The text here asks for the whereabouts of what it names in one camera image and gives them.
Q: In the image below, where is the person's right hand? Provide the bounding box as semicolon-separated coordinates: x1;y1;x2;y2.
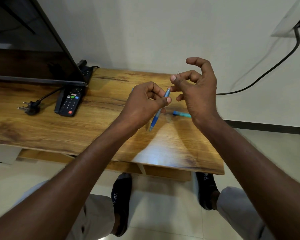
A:
168;57;222;130

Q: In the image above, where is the person's left hand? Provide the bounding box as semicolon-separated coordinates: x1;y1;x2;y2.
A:
115;81;172;134

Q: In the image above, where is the person's left forearm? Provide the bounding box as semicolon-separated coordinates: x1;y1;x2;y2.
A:
0;118;138;240

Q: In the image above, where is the person's right forearm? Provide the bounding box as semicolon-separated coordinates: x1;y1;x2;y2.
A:
196;116;300;240

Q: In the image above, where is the person's right black sock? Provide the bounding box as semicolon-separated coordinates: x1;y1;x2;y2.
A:
195;172;220;211

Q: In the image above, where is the person's black sock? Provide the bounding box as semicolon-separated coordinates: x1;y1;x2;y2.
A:
195;172;220;211
111;173;132;237

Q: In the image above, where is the person's left black sock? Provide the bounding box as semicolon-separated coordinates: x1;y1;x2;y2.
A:
111;173;132;237

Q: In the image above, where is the person's right grey trouser leg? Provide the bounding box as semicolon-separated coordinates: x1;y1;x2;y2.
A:
216;186;275;240

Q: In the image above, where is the person's grey trouser leg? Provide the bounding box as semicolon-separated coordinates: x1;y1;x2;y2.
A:
216;186;275;240
12;181;115;240

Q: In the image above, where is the person's left grey trouser leg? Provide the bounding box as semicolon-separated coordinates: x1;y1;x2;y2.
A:
12;181;115;240

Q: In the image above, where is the black power strip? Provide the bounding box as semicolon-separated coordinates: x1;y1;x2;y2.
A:
77;59;94;84

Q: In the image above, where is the black remote control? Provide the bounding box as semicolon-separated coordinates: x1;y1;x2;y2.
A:
54;85;85;117

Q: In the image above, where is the black television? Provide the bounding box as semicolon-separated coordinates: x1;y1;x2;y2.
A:
0;0;87;87

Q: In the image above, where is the black power plug with cable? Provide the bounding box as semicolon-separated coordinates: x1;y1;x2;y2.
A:
17;87;64;116

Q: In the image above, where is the white wall socket panel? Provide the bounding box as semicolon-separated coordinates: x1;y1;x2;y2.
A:
271;0;300;38

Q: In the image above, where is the black wall cable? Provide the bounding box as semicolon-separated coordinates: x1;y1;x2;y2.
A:
216;10;300;96

